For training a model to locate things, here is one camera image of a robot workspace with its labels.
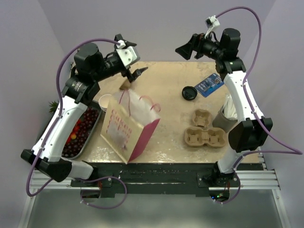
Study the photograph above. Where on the blue razor package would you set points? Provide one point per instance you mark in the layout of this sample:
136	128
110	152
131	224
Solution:
209	85

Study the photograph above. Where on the dark red grapes bunch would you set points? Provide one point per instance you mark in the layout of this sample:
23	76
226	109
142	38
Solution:
80	133

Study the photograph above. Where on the toy pineapple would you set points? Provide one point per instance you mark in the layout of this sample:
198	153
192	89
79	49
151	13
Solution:
53	106

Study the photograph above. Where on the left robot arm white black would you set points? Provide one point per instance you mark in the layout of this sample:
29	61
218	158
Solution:
95	60

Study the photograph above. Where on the pink beige paper bag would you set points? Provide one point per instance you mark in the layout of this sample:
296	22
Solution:
129	123

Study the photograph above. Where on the dark green fruit tray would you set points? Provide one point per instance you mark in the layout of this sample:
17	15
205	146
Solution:
92	123

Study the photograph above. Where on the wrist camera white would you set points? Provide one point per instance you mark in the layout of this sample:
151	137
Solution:
127	55
212	23

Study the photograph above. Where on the grey straw holder cup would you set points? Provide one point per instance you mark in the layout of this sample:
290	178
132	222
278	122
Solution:
222	122

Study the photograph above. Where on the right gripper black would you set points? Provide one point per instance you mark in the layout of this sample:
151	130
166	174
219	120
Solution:
197	42

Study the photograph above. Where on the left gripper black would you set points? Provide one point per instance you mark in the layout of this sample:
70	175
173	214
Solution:
133	76

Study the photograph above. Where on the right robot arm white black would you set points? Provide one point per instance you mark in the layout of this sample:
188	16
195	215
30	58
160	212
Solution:
250	131

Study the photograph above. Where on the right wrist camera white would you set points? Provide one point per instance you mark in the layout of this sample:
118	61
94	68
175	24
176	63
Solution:
212	23

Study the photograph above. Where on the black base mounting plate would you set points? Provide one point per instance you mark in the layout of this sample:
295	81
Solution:
160	178

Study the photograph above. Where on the single cardboard cup carrier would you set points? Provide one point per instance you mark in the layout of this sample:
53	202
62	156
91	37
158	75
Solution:
125	85

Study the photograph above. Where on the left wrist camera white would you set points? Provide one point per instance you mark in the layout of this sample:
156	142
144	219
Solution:
127	55

